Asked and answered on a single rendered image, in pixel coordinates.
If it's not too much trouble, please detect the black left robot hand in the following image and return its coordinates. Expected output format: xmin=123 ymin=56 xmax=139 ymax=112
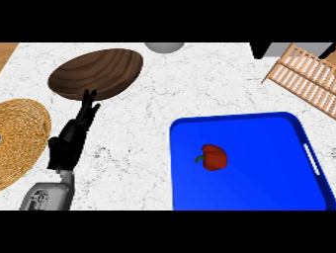
xmin=48 ymin=89 xmax=102 ymax=172

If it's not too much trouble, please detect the red tomato with green stem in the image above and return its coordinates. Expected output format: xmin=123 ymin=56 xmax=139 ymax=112
xmin=192 ymin=143 xmax=229 ymax=172

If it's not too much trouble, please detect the blue plastic tray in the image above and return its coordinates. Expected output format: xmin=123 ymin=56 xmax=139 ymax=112
xmin=167 ymin=111 xmax=336 ymax=211

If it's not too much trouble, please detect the pale wooden tiered shelf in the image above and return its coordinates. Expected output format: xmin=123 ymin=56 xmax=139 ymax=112
xmin=262 ymin=42 xmax=336 ymax=131

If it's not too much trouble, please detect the woven wicker placemat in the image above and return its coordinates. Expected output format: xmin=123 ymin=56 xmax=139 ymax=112
xmin=0 ymin=98 xmax=53 ymax=199

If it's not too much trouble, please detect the dark brown wooden bowl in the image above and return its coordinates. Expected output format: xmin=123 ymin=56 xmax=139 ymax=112
xmin=48 ymin=47 xmax=145 ymax=102

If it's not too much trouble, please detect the grey round object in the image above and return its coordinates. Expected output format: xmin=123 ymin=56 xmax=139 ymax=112
xmin=144 ymin=42 xmax=185 ymax=54

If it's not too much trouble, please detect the black and grey appliance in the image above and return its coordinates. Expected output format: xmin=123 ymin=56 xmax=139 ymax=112
xmin=249 ymin=42 xmax=336 ymax=60

